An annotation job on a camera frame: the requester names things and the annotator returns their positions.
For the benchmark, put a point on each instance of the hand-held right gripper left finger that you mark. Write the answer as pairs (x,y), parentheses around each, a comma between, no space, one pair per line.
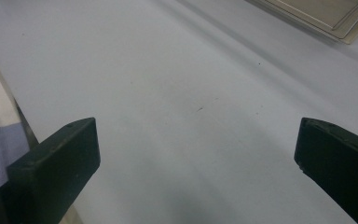
(56,161)

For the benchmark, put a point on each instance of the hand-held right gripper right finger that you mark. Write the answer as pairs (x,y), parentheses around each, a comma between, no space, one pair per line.
(338,158)

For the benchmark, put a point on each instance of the clear plastic container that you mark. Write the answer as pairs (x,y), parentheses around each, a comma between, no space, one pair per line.
(323,12)

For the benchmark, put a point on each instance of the white and blue cloth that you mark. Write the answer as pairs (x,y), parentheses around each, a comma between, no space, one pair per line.
(0,124)

